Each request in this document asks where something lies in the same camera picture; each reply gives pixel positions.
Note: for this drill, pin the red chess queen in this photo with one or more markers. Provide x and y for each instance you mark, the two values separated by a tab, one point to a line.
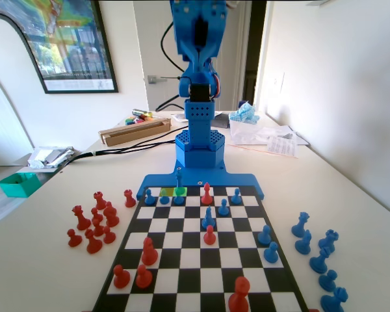
81	219

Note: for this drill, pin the black framed map poster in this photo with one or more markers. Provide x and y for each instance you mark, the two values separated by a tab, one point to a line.
71	48

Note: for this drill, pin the blue pawn chess piece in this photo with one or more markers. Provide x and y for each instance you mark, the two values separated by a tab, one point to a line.
271	253
223	208
149	198
178	199
265	236
235	196
164	199

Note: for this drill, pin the black white chessboard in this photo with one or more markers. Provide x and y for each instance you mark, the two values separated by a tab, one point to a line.
195	260

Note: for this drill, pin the dark grey pad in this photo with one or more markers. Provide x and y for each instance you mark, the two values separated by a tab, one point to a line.
221	121

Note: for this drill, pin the blue arm base plate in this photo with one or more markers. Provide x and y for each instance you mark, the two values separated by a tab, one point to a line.
240	180

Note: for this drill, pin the coloured marker set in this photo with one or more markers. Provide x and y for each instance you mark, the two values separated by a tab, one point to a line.
135	121

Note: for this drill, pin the red pawn chess piece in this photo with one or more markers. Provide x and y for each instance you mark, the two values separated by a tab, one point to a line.
121	277
96	214
109	235
143	277
98	228
209	235
74	239

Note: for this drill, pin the red chess bishop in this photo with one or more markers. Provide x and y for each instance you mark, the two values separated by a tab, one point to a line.
149	253

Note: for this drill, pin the red piece back row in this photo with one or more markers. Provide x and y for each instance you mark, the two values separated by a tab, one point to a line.
207	195

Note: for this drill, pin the pile of papers and foil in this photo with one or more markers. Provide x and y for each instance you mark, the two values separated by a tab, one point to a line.
48	156

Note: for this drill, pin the white door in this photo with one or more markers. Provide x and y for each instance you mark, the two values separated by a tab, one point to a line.
146	48

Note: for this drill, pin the printed paper sheet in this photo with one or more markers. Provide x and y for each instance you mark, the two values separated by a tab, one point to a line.
282	147

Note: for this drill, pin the large red piece front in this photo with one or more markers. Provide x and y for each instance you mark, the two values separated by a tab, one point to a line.
239	295

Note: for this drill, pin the silver tube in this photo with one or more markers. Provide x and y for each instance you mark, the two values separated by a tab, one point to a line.
142	112

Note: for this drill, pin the blue king chess piece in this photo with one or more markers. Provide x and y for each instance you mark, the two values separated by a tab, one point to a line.
179	178

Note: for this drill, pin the blue bishop chess piece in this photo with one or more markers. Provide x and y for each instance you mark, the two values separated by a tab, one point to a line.
320	260
208	218

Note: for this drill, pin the green plastic bin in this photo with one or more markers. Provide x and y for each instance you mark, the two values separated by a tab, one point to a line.
18	187

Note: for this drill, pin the long cardboard box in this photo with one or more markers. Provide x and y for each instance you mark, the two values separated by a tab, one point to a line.
133	133

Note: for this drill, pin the white arched panel black edge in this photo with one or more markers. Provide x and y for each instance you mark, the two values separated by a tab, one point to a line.
6	65

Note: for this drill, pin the blue white fabric bundle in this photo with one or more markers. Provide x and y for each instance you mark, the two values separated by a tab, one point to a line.
245	113

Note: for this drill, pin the clear plastic bag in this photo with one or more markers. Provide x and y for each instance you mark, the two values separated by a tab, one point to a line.
256	133

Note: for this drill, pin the white paper sheet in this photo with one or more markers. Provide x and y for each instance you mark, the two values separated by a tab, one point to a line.
178	117

